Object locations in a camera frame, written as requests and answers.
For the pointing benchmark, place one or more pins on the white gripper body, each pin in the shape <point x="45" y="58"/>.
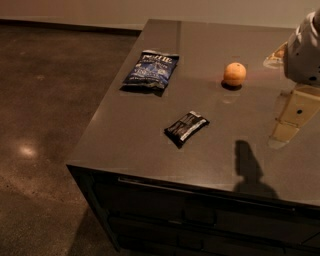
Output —
<point x="302" y="56"/>

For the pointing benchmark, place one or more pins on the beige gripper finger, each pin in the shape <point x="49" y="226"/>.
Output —
<point x="275" y="59"/>
<point x="301" y="105"/>

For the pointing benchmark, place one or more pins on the blue chip bag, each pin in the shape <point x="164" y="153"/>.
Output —
<point x="152" y="70"/>

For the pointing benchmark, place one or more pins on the black rxbar chocolate bar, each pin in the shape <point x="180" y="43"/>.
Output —
<point x="180" y="131"/>

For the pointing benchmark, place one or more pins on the orange fruit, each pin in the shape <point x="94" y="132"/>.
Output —
<point x="234" y="74"/>

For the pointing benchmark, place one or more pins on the dark cabinet with drawers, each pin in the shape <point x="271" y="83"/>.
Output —
<point x="225" y="192"/>

